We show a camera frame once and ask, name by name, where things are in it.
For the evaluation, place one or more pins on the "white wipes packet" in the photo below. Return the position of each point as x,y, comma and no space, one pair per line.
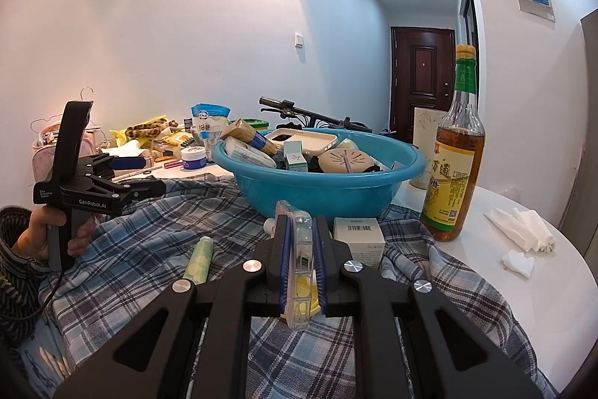
247,155

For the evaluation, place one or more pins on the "green lidded container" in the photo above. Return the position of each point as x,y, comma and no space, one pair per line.
256,123

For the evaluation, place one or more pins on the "folded white tissue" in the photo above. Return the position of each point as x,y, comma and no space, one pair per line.
528,228

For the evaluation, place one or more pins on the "small teal flower-print box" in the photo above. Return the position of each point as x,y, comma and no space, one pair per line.
295,158

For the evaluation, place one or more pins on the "yellow and blue box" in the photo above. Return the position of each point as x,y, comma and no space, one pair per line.
247,135

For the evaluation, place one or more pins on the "white phone case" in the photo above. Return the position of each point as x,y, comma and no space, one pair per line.
317,142

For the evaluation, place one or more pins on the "blue white sugar bag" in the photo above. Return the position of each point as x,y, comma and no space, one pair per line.
210,123

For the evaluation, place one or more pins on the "grey refrigerator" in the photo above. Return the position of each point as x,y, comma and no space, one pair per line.
586,123

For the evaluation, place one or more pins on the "red lipstick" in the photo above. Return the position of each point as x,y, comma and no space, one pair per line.
172,164

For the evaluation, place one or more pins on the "green hand cream tube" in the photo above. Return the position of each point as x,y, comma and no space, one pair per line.
198,258

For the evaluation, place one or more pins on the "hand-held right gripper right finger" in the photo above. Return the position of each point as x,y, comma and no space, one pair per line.
320,268

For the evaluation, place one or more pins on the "yellow round plastic lid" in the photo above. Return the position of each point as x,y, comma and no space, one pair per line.
303,287

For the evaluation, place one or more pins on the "yellow snack packet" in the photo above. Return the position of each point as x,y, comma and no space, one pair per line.
122,138

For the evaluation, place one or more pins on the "white wall switch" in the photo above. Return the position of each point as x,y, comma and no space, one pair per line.
299,40

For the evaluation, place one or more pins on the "white floral paper bag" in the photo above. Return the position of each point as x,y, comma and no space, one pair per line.
425,132

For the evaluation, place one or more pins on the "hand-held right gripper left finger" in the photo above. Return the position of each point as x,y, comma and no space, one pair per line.
284,268

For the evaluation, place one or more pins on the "white barcode box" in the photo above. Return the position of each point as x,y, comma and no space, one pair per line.
357,242

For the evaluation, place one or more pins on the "small crumpled white tissue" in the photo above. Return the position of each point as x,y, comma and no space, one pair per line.
518,264

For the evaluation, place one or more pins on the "brown entrance door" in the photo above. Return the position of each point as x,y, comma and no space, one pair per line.
423,76

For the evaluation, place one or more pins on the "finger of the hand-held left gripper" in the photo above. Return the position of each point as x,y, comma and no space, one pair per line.
128,162
140,186

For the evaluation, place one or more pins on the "person's left hand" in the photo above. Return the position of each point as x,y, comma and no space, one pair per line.
32,235

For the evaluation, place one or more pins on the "pink bag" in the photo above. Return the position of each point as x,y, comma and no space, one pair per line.
44,151

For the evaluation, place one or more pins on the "person's left forearm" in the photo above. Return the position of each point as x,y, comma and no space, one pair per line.
18,287

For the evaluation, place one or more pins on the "white paper sheet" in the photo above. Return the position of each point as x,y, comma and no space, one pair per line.
126,151

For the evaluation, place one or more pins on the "glass oil bottle yellow label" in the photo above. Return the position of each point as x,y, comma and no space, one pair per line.
451,174

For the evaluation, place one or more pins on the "clear plastic case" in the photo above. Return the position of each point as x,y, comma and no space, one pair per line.
301,240

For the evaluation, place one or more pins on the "small white bottle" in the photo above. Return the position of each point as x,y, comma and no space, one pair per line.
269,227

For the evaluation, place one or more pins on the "leopard print pouch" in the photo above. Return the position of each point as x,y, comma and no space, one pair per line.
145,127

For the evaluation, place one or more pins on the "dark framed glass door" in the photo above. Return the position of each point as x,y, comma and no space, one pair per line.
469,6

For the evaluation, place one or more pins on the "cream cat face gadget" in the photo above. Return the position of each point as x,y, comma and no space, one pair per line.
341,158

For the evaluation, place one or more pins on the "blue plaid cloth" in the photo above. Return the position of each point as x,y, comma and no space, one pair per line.
149,235

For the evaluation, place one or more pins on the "blue plastic basin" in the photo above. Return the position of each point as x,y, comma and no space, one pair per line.
317,198

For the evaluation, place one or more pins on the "blue white cream jar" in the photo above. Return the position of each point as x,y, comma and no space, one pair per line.
193,158

